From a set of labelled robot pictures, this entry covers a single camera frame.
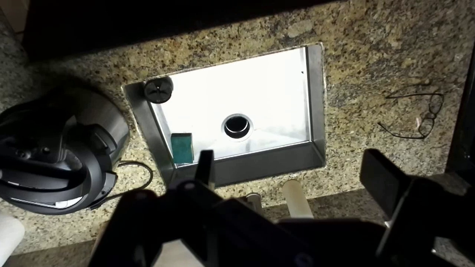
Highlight eyeglasses on counter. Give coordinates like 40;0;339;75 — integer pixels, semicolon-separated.
379;88;446;141

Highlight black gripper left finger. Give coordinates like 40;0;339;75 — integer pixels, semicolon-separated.
195;150;216;189

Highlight black power cord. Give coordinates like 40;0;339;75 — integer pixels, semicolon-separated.
101;159;156;201

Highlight green sponge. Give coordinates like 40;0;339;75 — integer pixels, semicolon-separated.
171;134;195;165

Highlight white paper towel roll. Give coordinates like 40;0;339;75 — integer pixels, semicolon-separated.
0;214;26;267

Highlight black sink stopper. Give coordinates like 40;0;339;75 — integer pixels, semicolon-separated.
144;78;174;104

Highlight stainless steel sink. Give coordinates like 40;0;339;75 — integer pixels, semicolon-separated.
125;45;327;187

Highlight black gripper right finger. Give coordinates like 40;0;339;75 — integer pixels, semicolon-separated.
360;149;412;217

